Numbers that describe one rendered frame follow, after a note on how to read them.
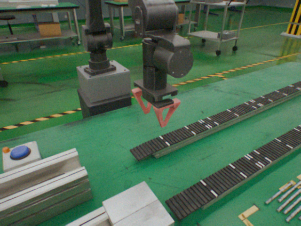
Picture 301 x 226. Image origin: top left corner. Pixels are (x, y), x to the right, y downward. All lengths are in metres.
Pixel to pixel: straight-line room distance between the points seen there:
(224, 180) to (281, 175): 0.18
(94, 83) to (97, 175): 0.42
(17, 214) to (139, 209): 0.24
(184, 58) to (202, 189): 0.30
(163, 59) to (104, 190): 0.35
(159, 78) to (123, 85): 0.49
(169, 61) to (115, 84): 0.57
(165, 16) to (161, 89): 0.15
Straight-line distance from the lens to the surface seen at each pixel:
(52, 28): 5.23
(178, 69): 0.41
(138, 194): 0.43
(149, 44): 0.46
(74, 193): 0.53
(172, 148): 0.66
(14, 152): 0.64
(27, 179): 0.57
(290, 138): 0.77
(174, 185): 0.57
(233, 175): 0.58
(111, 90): 0.94
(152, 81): 0.48
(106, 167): 0.62
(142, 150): 0.61
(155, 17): 0.44
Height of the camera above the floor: 1.22
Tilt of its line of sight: 32 degrees down
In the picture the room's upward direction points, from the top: straight up
